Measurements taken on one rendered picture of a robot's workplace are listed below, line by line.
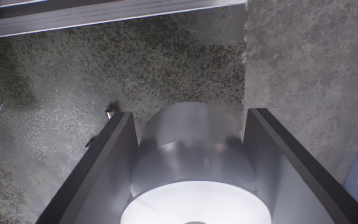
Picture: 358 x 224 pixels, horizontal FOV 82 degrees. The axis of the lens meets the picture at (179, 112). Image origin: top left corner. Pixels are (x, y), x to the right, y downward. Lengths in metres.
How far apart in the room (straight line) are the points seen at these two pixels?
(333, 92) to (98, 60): 1.37
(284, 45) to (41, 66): 1.11
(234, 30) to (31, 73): 0.19
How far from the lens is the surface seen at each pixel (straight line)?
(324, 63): 1.35
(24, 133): 0.29
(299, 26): 1.22
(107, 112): 0.22
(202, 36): 0.19
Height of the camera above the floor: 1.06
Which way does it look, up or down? 59 degrees down
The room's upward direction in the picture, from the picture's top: 179 degrees counter-clockwise
